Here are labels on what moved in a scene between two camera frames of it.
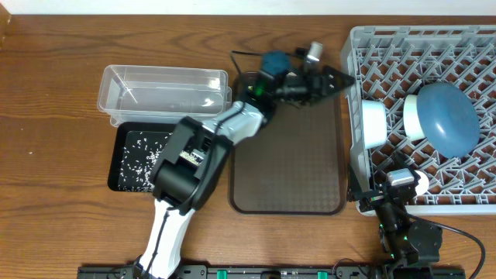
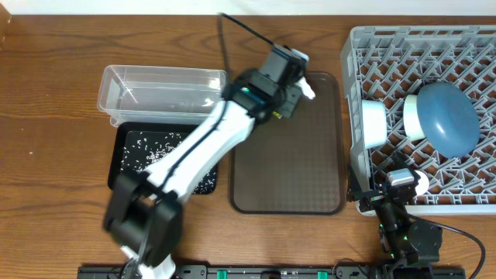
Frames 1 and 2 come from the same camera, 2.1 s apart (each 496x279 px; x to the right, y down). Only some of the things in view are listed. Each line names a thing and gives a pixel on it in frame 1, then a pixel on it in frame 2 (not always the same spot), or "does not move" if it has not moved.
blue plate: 449,119 does not move
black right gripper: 372,198 does not move
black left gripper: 318,84 -> 291,105
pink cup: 423,183 does not move
